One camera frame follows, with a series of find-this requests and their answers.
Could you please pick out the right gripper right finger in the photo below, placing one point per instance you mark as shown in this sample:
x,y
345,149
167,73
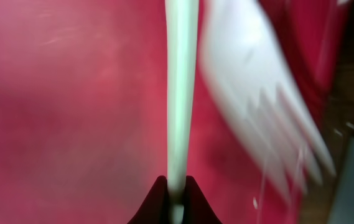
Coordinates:
x,y
197,210

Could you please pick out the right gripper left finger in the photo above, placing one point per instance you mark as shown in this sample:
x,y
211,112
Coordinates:
x,y
155,207

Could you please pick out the white plastic fork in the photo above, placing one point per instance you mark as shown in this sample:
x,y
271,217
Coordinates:
x,y
252,84

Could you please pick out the red plastic tray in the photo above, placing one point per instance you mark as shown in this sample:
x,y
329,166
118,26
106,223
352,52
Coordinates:
x,y
83,110

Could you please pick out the white plastic spoon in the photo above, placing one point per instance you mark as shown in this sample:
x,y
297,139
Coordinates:
x,y
182,24

